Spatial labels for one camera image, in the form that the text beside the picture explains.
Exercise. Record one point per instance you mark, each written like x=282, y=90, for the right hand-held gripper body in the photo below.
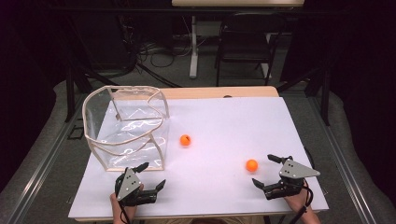
x=292, y=174

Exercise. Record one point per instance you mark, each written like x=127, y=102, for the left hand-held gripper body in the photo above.
x=128, y=184

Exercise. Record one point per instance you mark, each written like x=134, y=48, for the plain orange ball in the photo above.
x=251, y=165

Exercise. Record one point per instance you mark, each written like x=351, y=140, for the transparent box with beige trim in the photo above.
x=130, y=133

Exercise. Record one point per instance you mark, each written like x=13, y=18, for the orange ball with black mark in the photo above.
x=185, y=140

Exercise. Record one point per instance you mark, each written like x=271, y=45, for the person's left hand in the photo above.
x=114, y=202

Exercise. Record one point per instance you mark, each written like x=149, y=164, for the person's right hand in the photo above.
x=295, y=200

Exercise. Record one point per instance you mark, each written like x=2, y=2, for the white board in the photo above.
x=218, y=124

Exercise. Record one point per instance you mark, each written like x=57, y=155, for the black metal stand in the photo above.
x=325, y=99
x=70, y=93

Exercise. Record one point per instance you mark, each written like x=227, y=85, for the wooden table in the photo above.
x=218, y=92

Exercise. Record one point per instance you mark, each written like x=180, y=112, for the black chair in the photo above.
x=246, y=46

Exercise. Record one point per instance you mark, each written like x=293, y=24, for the white table leg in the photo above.
x=194, y=53

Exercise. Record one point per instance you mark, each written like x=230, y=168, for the beige table top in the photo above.
x=236, y=2

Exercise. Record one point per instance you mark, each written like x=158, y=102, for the grey metal floor rail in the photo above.
x=43, y=165
x=345, y=168

